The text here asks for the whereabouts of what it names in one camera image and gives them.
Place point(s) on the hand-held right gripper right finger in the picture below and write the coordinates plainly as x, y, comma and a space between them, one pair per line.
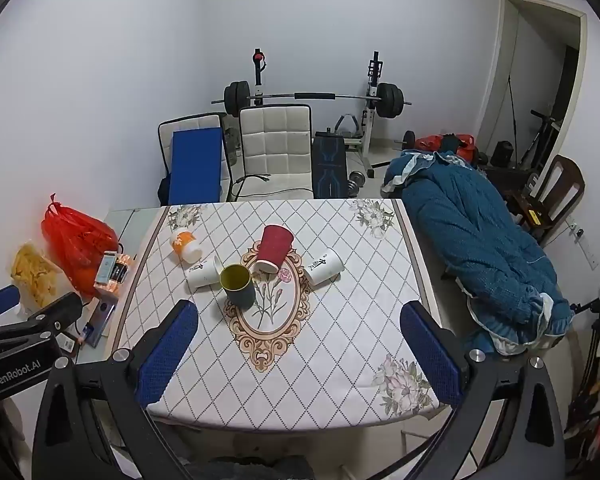
432, 355

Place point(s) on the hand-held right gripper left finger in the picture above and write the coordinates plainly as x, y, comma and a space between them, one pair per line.
167, 355

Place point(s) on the white printed paper cup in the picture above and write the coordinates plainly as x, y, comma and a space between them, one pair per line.
324, 266
202, 273

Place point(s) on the green cup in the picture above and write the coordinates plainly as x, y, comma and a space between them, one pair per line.
237, 286

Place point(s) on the orange and white paper cup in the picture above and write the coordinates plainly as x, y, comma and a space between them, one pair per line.
185, 245

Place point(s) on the red paper cup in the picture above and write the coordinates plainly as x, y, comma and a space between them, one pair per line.
274, 250

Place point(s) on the yellow snack bag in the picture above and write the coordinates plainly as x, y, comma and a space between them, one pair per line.
32, 272

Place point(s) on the small white and blue box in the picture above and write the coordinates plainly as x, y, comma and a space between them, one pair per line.
106, 269

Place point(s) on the red plastic bag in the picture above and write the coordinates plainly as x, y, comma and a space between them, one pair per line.
75, 240

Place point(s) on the floral diamond pattern tablecloth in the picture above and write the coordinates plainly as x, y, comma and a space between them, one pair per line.
350, 330

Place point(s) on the teal quilt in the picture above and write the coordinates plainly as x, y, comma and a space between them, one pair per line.
470, 230

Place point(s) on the grey dumbbell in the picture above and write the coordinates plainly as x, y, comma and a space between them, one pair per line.
356, 182

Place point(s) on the blue board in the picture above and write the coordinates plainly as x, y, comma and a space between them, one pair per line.
196, 165

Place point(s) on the brown wooden chair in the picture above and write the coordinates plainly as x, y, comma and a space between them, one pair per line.
562, 195

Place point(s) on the black speaker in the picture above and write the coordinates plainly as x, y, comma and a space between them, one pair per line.
503, 152

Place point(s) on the white padded chair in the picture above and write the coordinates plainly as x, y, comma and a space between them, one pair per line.
192, 121
275, 152

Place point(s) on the white barbell rack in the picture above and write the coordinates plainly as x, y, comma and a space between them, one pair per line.
372, 110

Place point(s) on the black barbell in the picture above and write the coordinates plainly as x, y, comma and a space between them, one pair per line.
315, 95

